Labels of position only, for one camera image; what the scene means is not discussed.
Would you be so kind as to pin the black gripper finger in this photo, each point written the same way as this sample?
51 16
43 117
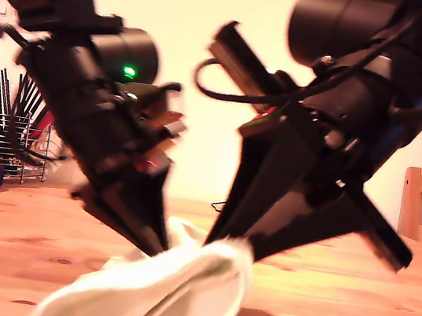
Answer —
157 197
255 180
128 209
304 223

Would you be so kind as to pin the cream pink striped tea towel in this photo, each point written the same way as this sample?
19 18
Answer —
175 291

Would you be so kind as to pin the red black chopstick packet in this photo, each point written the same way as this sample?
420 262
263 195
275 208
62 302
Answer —
41 121

